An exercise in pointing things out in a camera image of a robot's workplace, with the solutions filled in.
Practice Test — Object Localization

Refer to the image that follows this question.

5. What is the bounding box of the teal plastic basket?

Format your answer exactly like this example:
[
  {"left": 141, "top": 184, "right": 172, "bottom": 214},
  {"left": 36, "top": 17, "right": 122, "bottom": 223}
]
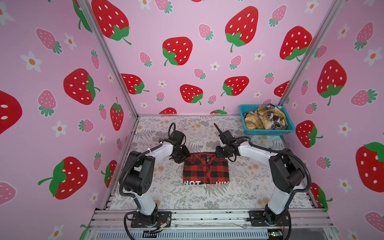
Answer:
[{"left": 239, "top": 104, "right": 295, "bottom": 136}]

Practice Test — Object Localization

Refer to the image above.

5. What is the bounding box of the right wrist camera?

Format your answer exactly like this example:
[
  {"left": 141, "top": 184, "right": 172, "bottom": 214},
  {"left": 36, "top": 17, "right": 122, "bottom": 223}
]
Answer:
[{"left": 214, "top": 123, "right": 239, "bottom": 147}]

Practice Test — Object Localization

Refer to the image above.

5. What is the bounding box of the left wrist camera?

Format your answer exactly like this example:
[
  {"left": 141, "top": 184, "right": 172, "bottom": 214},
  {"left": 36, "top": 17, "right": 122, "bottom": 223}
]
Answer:
[{"left": 168, "top": 123, "right": 187, "bottom": 146}]

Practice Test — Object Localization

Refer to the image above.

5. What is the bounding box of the red black plaid shirt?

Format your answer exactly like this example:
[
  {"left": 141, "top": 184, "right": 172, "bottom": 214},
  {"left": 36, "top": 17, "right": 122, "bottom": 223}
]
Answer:
[{"left": 183, "top": 152, "right": 230, "bottom": 185}]

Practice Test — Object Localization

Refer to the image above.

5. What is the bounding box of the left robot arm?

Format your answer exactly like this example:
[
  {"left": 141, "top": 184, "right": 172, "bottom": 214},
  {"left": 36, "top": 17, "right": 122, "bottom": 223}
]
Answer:
[{"left": 119, "top": 141, "right": 191, "bottom": 227}]

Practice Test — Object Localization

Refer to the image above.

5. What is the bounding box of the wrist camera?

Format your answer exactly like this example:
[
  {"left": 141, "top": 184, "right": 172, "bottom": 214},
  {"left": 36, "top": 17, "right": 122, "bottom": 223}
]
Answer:
[
  {"left": 214, "top": 123, "right": 239, "bottom": 147},
  {"left": 168, "top": 123, "right": 187, "bottom": 146}
]

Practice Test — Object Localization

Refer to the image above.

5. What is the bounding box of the aluminium frame rail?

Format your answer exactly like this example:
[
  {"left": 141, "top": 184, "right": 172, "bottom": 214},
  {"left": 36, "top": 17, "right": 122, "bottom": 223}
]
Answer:
[{"left": 89, "top": 209, "right": 334, "bottom": 231}]

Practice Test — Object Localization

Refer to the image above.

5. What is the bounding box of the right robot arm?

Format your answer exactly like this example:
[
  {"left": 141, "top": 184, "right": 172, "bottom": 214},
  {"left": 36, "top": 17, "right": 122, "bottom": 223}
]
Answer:
[{"left": 216, "top": 141, "right": 312, "bottom": 226}]

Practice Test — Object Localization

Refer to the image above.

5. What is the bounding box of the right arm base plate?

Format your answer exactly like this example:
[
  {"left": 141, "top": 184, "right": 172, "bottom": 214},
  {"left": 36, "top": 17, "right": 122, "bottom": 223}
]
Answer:
[{"left": 247, "top": 211, "right": 291, "bottom": 227}]

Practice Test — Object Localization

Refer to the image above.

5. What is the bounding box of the yellow plaid shirt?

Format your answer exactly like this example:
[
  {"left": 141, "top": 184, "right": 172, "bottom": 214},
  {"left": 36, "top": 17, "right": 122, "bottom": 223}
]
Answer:
[{"left": 244, "top": 105, "right": 289, "bottom": 130}]

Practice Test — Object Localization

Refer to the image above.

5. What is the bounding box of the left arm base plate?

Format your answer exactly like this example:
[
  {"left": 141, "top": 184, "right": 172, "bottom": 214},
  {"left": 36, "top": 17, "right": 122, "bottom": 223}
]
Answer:
[{"left": 130, "top": 211, "right": 172, "bottom": 228}]

